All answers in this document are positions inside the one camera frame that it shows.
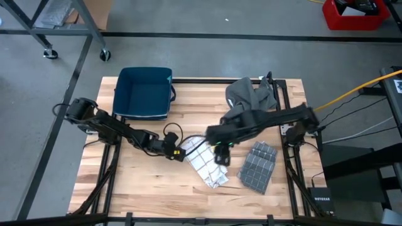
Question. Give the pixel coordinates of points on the brown cardboard box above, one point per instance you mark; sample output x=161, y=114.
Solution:
x=100, y=12

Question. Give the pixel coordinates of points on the plain grey towel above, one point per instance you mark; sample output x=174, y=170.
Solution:
x=248, y=94

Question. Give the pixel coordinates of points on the black equipment stand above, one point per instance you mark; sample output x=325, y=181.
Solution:
x=351, y=169

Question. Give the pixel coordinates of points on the black Netgear network switch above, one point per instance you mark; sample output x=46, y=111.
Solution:
x=322, y=201

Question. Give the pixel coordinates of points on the red plastic crate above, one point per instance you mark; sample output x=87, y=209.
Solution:
x=333, y=22

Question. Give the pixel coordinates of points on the silver padded bag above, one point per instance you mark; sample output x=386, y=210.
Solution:
x=58, y=12

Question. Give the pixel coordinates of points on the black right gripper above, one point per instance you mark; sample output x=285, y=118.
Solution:
x=229, y=130

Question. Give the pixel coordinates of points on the grey metal cart with casters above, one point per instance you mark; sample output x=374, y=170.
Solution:
x=88, y=22

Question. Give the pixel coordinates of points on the black aluminium table frame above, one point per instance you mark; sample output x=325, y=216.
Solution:
x=292, y=194

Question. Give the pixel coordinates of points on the black electronic device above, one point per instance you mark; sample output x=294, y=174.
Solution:
x=364, y=6

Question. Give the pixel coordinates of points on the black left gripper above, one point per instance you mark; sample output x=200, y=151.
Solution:
x=171, y=146

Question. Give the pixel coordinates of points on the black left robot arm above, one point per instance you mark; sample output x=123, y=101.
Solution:
x=110, y=127

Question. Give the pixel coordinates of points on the white red-checked towel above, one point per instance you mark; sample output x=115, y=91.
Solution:
x=204, y=163

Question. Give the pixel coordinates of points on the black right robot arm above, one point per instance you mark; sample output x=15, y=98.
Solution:
x=282, y=114

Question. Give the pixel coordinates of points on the navy blue fabric bin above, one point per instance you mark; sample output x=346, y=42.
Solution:
x=143, y=92

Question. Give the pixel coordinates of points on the dark grey white-grid towel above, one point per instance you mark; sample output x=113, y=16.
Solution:
x=257, y=166

